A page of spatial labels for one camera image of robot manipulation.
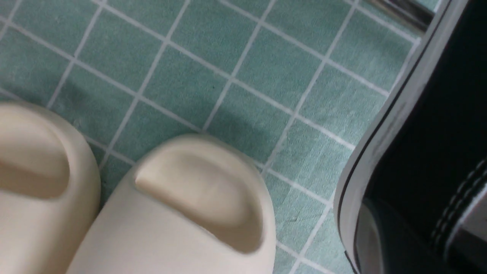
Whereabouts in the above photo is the right cream foam slipper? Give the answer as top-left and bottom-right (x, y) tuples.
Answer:
(67, 134), (277, 274)

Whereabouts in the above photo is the left cream foam slipper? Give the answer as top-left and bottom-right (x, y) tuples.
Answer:
(0, 101), (101, 274)

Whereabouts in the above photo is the black canvas sneaker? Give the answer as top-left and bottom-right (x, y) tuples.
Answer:
(334, 0), (487, 274)

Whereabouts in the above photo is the cream foam slipper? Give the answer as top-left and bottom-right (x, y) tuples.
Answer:
(67, 134), (277, 274)
(0, 101), (101, 274)

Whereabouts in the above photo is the green checked cloth mat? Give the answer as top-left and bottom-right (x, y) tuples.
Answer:
(0, 0), (421, 274)

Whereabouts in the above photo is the metal shoe rack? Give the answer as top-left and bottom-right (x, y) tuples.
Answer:
(366, 0), (435, 35)

